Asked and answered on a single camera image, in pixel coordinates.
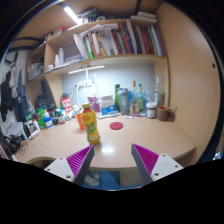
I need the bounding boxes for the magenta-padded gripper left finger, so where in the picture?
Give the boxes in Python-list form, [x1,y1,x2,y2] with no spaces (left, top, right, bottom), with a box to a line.
[44,144,96,187]

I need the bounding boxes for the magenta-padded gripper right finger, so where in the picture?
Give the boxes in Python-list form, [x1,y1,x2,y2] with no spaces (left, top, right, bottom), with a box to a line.
[131,143,185,186]

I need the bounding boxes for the yellow-labelled tea drink bottle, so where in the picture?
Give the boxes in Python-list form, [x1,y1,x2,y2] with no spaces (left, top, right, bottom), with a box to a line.
[80,102,101,146]

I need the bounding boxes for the small white blue-labelled bottle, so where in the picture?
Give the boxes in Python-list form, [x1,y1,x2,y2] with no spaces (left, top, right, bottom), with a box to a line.
[43,111,54,129]

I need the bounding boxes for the orange plastic cup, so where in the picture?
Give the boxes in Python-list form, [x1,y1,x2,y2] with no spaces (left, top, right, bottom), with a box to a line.
[75,112,86,130]

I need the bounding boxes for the brown mug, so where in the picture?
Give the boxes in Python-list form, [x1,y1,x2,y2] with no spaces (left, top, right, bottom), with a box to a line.
[156,105,176,122]

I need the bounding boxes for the small green bottle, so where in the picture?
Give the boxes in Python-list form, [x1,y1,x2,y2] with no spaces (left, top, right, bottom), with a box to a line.
[35,107,47,129]

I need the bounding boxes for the white-lidded brown jar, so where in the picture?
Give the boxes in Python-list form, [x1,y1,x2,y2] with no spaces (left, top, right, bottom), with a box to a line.
[145,101,158,119]

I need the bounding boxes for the flat round red coaster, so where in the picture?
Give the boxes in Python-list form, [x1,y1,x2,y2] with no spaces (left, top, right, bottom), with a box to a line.
[109,121,124,131]

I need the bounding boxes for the red and white canister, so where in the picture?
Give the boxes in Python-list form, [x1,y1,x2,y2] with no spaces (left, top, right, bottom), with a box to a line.
[60,94,73,115]

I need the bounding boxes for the clear bottle with yellow cap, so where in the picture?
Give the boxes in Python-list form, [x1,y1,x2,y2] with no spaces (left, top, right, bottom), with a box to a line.
[129,80,140,115]

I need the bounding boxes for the clear bottle with green cap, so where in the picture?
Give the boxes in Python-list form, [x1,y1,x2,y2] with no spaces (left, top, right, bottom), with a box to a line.
[136,83,145,113]

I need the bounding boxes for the magenta carton box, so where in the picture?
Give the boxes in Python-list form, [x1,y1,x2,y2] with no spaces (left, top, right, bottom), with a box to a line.
[87,96,101,113]

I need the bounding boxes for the tall clear glass bottle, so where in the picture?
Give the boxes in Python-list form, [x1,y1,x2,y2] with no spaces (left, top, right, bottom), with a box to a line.
[153,76,166,107]

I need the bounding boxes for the grey shaker bottle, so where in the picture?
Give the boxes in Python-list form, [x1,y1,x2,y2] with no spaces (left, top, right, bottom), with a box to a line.
[117,87,130,116]

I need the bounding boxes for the blue and white tissue box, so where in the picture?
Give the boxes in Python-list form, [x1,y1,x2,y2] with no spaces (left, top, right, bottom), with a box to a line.
[99,95,120,118]

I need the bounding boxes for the green plastic bottle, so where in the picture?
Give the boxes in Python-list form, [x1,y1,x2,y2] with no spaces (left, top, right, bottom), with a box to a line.
[114,83,121,111]

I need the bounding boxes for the dark hanging clothes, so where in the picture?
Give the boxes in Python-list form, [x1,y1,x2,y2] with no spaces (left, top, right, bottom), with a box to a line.
[0,63,34,123]

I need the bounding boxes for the white power strip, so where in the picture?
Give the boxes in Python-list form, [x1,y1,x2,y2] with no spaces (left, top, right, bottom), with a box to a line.
[75,79,94,88]

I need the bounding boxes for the white LED light bar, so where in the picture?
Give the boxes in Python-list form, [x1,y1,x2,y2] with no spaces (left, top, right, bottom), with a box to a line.
[68,65,105,75]

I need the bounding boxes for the wooden shelf unit with books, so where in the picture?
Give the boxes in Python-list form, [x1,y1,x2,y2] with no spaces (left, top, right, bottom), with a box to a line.
[26,14,171,108]

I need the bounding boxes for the photo frame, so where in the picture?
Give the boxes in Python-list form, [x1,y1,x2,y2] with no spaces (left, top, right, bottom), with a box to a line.
[23,119,41,140]

